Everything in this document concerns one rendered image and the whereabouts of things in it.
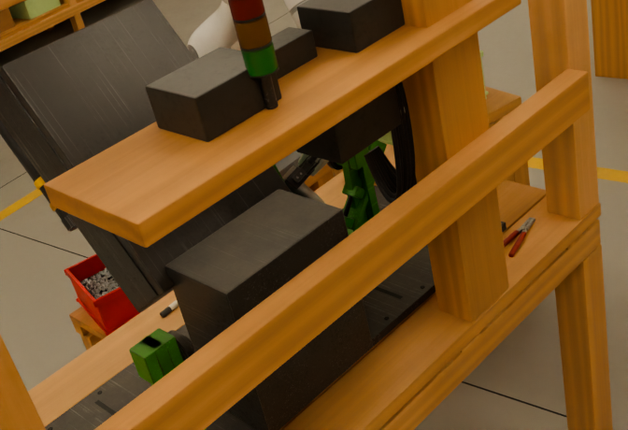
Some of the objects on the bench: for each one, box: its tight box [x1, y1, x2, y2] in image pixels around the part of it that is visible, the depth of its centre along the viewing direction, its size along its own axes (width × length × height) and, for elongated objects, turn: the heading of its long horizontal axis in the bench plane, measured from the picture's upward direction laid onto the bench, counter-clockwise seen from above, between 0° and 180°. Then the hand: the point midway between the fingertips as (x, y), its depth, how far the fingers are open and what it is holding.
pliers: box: [504, 217, 535, 257], centre depth 214 cm, size 16×5×1 cm, turn 162°
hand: (295, 180), depth 195 cm, fingers closed on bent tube, 3 cm apart
